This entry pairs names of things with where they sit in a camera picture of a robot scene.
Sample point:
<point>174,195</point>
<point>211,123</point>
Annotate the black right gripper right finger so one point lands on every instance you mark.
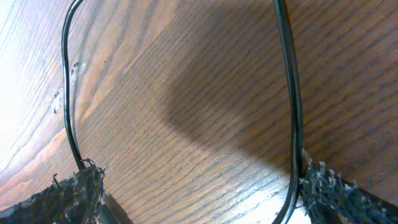
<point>328,198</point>

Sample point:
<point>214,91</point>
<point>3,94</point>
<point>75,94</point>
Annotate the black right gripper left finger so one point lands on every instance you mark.
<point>76,199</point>

